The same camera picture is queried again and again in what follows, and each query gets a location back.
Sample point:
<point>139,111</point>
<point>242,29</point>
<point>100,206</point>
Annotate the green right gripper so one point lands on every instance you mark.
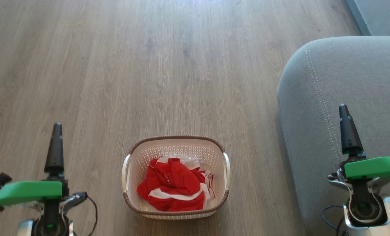
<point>375,167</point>

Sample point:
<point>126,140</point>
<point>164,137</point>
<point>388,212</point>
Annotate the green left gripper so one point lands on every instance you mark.
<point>24,193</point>

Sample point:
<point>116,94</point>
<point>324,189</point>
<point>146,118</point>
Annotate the red and white garment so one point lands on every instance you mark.
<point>175,183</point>

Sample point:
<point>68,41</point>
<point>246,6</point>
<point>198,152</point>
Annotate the cream perforated laundry basket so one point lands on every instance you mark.
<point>181,147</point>

